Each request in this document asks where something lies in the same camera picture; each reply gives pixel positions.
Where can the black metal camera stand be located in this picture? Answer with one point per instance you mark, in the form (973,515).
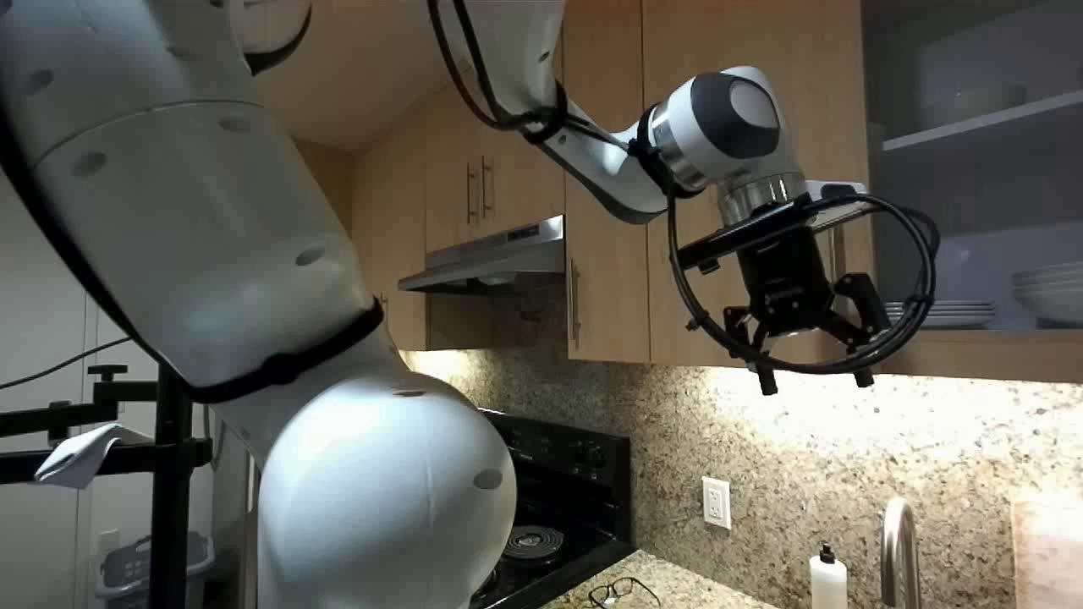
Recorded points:
(169,507)

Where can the white paper note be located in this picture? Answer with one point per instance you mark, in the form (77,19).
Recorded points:
(87,452)

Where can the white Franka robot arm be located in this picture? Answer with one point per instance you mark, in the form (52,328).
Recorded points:
(169,223)

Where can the steel kitchen faucet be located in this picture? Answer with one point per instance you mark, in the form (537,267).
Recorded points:
(898,551)

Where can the wide wooden cabinet door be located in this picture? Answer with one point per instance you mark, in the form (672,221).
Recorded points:
(829,89)

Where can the small wooden cabinet door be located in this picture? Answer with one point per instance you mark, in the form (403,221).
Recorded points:
(447,179)
(524,179)

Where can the wooden corner cabinet unit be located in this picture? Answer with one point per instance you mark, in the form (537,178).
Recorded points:
(390,223)

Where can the white dish stack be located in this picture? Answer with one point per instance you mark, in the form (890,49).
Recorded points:
(1055,297)

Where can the white soap bottle black cap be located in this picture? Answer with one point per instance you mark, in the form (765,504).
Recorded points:
(828,580)

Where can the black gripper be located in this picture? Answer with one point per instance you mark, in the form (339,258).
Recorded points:
(786,280)

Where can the grey laundry basket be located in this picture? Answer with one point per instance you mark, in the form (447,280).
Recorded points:
(122,569)

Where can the black stove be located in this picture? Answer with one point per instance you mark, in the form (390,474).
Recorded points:
(577,474)

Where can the pale wooden cutting board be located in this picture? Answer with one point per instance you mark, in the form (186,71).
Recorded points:
(1050,559)

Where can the white wall outlet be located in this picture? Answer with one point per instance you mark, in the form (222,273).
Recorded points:
(715,502)

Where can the white cabinet shelf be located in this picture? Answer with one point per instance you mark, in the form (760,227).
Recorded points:
(993,119)

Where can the stainless steel range hood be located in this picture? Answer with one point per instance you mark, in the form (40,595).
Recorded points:
(496,258)

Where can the narrow wooden cabinet door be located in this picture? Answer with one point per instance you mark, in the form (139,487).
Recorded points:
(609,291)

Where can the round stove burner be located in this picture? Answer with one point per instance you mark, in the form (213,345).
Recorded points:
(531,542)

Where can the white plate stack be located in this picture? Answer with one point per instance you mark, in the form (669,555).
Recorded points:
(960,315)

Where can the shallow white bowl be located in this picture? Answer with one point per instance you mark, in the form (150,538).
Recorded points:
(968,102)

